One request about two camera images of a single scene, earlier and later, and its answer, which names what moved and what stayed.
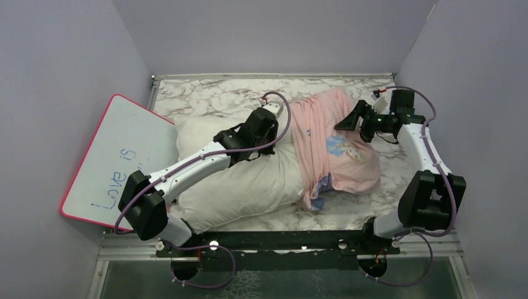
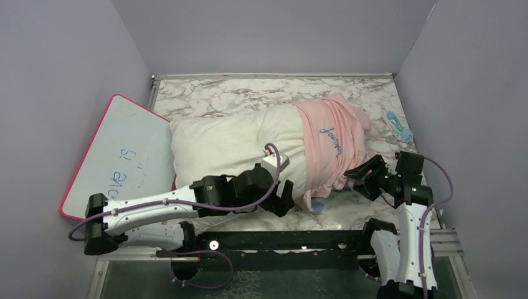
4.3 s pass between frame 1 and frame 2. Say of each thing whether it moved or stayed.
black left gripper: moved
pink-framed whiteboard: stayed
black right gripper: moved
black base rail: stayed
